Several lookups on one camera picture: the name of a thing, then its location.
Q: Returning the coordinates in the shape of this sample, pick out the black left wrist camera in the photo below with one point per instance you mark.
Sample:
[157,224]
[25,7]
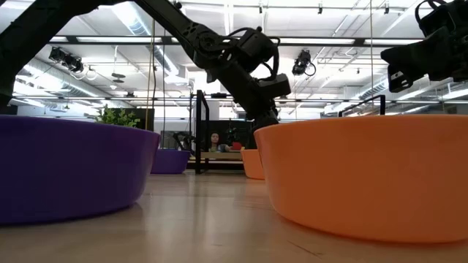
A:
[274,85]

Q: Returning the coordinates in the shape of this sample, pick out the purple bowl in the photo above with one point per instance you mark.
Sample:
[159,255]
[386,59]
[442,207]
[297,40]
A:
[170,162]
[66,171]

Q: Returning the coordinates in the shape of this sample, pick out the wooden rack shelf board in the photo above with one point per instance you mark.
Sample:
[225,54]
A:
[219,155]

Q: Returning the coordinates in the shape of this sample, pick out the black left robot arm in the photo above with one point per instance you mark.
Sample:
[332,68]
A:
[190,34]

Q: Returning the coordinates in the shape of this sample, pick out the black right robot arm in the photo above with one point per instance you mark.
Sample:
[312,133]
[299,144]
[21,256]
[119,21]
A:
[461,36]

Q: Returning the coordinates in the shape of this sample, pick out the black partition panel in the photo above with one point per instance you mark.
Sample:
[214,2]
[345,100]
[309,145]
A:
[146,118]

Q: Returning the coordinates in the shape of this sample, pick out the small green potted plant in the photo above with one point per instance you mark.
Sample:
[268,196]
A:
[117,117]

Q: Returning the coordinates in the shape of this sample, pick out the black metal rack frame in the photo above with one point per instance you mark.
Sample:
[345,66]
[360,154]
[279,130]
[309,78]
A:
[198,139]

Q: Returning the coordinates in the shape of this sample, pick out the small red box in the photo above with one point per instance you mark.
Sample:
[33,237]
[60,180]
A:
[237,146]

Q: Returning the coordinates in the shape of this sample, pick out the orange bowl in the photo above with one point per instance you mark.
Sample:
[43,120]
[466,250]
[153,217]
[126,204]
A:
[365,175]
[251,164]

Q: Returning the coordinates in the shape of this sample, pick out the person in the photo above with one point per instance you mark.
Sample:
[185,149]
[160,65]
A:
[215,140]

